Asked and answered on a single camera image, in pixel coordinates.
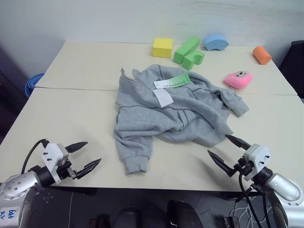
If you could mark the small black floor box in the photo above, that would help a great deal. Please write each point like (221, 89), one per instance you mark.
(230, 222)

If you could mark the white paper hang tag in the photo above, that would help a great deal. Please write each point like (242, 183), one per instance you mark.
(163, 97)

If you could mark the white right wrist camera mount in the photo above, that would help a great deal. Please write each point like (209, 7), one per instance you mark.
(257, 155)

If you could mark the orange foam cylinder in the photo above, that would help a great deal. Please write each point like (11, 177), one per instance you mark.
(261, 55)

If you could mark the grey zip-up hoodie jacket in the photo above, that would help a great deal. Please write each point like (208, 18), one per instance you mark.
(142, 114)

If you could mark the green foam arch block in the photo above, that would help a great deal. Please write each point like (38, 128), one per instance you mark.
(192, 59)

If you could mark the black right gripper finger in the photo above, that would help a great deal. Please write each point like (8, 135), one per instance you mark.
(223, 165)
(238, 142)

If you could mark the blue plastic bucket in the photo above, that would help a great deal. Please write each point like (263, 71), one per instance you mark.
(32, 83)

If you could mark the white handwritten label sticker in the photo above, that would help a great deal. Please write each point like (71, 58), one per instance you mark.
(9, 215)

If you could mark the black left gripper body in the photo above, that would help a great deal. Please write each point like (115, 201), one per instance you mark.
(65, 172)

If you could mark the long green foam block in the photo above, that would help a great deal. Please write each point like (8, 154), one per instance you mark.
(185, 50)

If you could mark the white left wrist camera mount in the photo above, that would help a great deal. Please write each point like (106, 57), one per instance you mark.
(54, 154)

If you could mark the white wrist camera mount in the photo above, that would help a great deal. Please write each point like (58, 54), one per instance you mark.
(54, 154)
(257, 155)

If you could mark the blue foam arch block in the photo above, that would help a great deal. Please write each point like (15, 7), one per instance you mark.
(215, 42)

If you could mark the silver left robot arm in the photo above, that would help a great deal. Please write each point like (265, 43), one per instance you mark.
(19, 183)

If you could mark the green and white brand tag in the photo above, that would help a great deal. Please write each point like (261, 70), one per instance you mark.
(175, 81)

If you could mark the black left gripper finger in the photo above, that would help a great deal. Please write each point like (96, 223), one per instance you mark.
(76, 146)
(88, 167)

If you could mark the pink plush toy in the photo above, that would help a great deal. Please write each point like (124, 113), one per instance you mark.
(238, 79)

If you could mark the yellow foam cube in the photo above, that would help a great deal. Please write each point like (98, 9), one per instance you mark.
(162, 47)

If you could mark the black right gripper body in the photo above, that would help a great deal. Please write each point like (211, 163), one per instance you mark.
(242, 166)

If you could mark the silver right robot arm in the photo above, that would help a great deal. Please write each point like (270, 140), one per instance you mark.
(285, 187)

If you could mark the black chair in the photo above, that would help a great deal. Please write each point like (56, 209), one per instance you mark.
(293, 64)

